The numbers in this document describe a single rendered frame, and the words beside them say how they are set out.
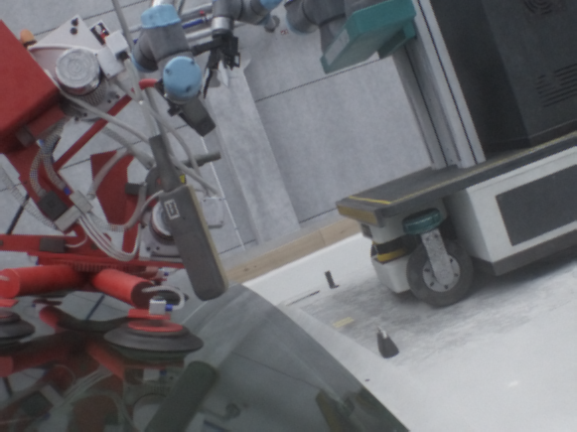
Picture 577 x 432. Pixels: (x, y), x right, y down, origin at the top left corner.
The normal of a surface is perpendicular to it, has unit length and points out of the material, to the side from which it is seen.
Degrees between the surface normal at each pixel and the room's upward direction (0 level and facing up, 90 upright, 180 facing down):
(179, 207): 90
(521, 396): 18
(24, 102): 90
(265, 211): 90
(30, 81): 90
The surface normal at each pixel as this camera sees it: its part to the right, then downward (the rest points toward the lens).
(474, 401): -0.28, -0.92
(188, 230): -0.36, 0.18
